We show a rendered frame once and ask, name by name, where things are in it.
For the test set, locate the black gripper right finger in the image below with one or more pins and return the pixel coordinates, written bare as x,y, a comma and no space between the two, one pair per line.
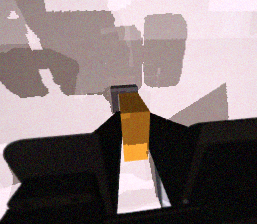
177,150

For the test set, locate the orange rectangular block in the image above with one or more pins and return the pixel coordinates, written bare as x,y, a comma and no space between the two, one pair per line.
135,122

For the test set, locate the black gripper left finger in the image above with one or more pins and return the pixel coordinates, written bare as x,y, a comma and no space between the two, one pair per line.
98,152

